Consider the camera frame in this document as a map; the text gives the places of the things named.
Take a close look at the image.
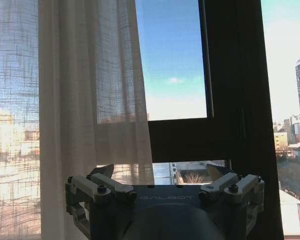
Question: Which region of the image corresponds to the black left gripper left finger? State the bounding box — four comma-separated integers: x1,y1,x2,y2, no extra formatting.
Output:
64,163,137,234

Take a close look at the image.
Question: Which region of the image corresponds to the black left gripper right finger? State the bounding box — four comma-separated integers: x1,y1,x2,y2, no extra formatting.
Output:
198,163,265,232

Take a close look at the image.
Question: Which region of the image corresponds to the sheer beige curtain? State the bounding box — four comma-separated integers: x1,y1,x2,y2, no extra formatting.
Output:
0,0,155,240

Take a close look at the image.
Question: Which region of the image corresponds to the dark window frame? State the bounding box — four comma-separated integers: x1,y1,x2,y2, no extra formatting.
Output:
146,0,285,240

